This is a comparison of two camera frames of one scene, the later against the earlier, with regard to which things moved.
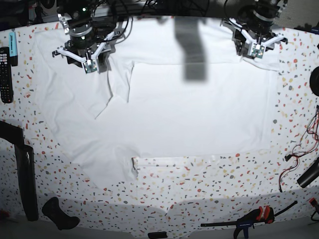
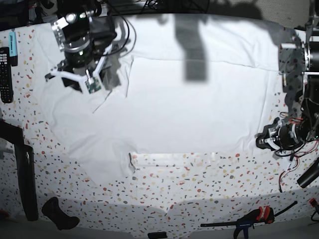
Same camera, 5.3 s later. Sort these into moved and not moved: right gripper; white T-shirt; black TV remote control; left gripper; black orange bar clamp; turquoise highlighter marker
Moved: right gripper; left gripper
Not moved: white T-shirt; black orange bar clamp; turquoise highlighter marker; black TV remote control
